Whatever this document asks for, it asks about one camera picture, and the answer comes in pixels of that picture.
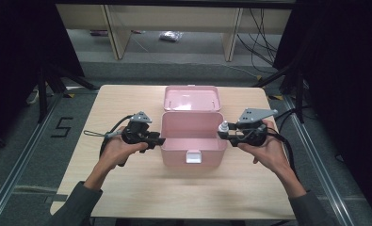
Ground pink box with white handle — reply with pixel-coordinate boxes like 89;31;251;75
160;84;229;168

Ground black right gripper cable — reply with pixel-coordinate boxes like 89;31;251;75
267;126;299;177

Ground grey gripper strap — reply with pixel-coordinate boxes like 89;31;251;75
83;129;108;138

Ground person's right hand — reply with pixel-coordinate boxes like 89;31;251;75
237;121;290;178

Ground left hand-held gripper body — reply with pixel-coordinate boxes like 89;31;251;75
121;111;154;145

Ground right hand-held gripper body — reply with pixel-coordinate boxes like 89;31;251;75
230;107;279;148

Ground clear plastic bag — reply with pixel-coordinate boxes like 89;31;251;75
158;30;184;42

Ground black floor cables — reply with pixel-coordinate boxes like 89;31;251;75
236;8;280;74

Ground black metal stand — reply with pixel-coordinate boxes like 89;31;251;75
252;60;305;124
37;62;100;124

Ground dark curtain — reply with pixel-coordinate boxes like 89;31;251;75
0;0;86;158
272;0;372;226

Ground metal floor rail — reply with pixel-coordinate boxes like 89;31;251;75
0;93;64;226
282;95;354;226

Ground beige wooden desk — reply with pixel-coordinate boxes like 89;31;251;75
55;3;293;62

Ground person's left hand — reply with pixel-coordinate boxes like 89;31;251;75
99;126;149;172

